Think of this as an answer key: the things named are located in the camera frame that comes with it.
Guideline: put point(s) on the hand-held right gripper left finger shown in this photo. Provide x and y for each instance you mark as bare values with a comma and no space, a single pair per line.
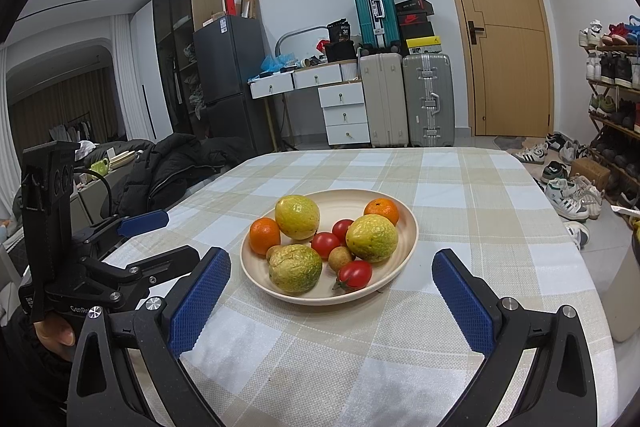
200,302

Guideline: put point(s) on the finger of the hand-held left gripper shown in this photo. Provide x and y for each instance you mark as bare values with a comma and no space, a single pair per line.
145,222
165,259

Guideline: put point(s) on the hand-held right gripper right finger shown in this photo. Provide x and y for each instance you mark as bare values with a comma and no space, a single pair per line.
462,302

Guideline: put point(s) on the small brown fruit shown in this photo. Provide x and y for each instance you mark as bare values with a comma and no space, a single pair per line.
341,257
273,252

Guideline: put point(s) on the orange mandarin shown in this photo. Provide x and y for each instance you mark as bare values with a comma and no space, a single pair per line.
382,211
265,235

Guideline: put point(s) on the green yellow wrinkled fruit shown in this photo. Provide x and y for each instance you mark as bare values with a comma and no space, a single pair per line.
295,269

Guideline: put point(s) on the red tomato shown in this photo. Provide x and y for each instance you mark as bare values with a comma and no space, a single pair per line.
325,244
354,276
342,229

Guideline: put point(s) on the cream plate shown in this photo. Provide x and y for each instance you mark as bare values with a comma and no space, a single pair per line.
342,207

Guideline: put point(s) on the person's left forearm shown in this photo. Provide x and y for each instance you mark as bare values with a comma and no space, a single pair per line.
20,382

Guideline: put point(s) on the person's left hand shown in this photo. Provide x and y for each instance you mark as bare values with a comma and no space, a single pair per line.
54,336

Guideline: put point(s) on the black jacket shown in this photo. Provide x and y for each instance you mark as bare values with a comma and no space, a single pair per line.
160,162

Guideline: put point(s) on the green mug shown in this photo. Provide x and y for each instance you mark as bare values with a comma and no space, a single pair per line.
100,167

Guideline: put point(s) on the checked beige tablecloth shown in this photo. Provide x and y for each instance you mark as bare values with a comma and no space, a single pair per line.
475,217

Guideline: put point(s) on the brown curtain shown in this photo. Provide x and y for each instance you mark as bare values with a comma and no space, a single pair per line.
55,102

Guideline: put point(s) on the pile of white sneakers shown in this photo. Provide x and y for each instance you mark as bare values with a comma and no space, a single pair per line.
565,199

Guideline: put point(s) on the white curtain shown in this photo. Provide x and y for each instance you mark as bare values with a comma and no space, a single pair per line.
127,77

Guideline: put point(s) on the dark grey refrigerator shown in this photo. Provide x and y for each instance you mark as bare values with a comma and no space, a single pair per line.
230,67

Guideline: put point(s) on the brown cardboard box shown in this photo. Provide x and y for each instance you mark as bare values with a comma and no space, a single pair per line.
590,172

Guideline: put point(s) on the yellow bag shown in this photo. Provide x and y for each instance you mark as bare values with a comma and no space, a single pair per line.
636,224

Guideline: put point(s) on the blue plastic bag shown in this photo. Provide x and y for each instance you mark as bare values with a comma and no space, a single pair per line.
277,63

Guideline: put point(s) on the beige suitcase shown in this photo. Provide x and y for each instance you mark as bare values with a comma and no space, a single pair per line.
384,99

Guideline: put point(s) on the silver suitcase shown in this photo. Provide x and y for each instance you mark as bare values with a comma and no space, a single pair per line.
427,82

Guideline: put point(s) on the white drawer desk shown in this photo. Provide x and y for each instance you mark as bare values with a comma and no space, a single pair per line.
342,97

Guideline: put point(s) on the wooden shoe rack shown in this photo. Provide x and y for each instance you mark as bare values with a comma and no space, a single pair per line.
617,127

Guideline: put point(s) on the wooden door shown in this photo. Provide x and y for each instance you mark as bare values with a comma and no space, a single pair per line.
510,72

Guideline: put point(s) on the red carton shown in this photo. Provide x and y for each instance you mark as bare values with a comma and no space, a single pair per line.
231,3

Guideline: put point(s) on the open cardboard box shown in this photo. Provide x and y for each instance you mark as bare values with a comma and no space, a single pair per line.
249,4

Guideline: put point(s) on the black and yellow shoe box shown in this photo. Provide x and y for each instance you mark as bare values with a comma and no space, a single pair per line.
424,45

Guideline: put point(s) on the black printed bag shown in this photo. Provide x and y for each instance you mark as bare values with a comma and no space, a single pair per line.
339,32

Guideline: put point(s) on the assorted shoes group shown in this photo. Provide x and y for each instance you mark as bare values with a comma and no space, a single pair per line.
620,72

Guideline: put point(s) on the red and black shoe box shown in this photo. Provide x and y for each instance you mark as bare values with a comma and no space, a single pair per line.
415,25

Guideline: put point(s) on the teal suitcase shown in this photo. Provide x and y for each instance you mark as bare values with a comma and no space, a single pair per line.
375,9

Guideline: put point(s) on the grey arched frame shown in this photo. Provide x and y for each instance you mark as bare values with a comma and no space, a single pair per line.
290,34

